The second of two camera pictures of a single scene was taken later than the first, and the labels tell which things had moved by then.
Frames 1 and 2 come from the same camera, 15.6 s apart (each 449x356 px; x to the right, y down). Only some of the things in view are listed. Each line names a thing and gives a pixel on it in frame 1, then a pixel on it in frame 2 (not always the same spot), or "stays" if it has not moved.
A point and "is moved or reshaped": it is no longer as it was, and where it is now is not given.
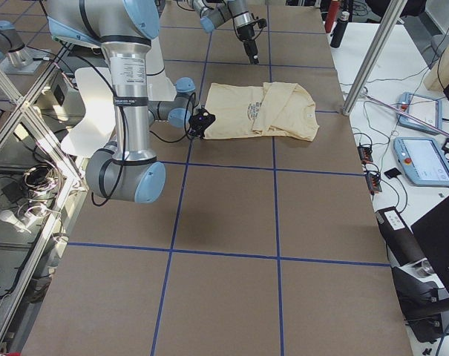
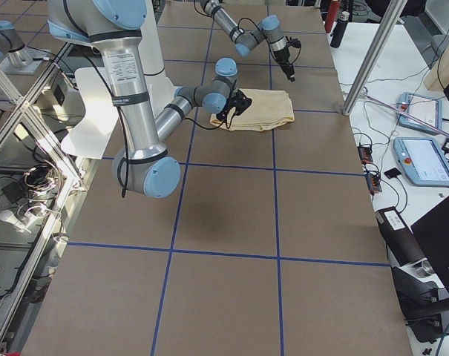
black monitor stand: x=426 y=261 stays
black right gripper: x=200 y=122 to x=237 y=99
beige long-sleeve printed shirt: x=280 y=109 is moved or reshaped
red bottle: x=331 y=14 stays
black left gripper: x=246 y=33 to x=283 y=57
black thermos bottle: x=340 y=30 stays
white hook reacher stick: x=365 y=94 stays
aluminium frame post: x=392 y=13 stays
